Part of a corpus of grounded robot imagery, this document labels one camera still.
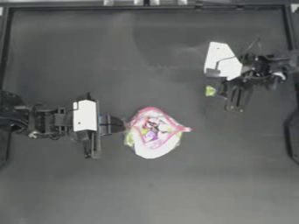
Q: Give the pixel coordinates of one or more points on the green candy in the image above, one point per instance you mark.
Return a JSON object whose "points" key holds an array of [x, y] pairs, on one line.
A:
{"points": [[210, 91]]}

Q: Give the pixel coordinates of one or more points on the clear bag with pink zip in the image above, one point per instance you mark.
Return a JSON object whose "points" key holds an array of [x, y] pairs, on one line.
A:
{"points": [[151, 148]]}

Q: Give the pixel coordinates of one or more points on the silver frame bracket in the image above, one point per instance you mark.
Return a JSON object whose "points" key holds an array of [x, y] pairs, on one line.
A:
{"points": [[108, 2], [138, 2]]}

